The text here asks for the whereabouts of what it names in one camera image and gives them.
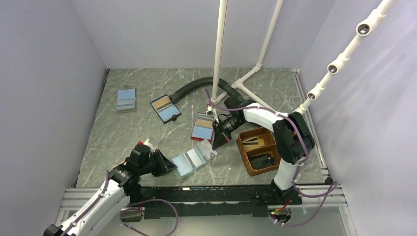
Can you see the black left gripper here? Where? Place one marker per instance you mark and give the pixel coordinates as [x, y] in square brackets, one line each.
[163, 165]

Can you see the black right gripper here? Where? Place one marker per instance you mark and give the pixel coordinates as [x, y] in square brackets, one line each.
[222, 136]

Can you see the green card holder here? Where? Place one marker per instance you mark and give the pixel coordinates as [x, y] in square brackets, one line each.
[183, 168]

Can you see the grey vip card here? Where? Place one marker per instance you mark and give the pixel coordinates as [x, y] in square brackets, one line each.
[194, 159]

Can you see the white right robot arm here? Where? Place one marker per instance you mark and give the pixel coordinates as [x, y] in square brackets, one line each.
[293, 138]

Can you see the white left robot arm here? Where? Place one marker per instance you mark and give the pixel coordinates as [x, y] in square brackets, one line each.
[120, 189]

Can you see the red card holder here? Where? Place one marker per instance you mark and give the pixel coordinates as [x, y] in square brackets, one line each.
[203, 126]

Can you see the gold card in basket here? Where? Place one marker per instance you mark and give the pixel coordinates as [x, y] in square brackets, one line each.
[252, 143]

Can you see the black card in basket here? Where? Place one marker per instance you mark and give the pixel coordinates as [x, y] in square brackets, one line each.
[262, 161]

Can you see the black card holder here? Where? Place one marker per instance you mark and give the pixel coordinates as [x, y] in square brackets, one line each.
[166, 110]

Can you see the grey blue card holder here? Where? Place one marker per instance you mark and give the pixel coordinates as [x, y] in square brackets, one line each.
[126, 100]

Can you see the brown wicker basket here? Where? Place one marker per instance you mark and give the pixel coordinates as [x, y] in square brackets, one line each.
[270, 147]

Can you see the white pvc pipe frame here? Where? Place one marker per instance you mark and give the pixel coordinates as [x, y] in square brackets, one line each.
[251, 33]

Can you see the white pipe camera boom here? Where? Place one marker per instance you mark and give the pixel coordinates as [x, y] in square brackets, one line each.
[363, 30]

